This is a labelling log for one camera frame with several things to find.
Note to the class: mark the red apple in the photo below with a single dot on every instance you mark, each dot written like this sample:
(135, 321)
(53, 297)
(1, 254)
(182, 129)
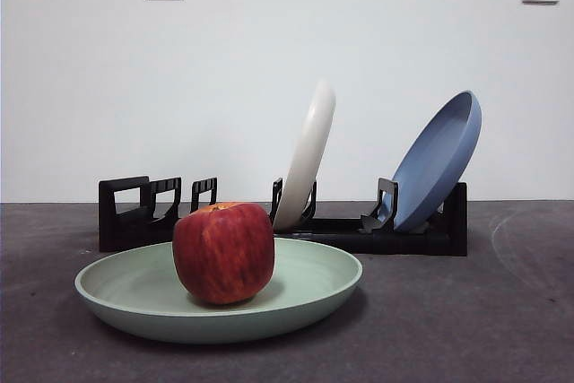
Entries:
(224, 253)

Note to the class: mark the green round plate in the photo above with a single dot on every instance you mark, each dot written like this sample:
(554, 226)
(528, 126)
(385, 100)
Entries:
(134, 284)

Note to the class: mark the white round plate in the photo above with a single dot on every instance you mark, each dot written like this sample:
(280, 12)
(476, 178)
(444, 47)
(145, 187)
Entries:
(309, 159)

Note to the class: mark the black plate rack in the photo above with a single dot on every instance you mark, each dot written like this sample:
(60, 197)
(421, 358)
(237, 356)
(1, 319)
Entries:
(403, 241)

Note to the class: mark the blue round plate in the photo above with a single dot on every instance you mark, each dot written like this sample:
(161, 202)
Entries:
(437, 163)

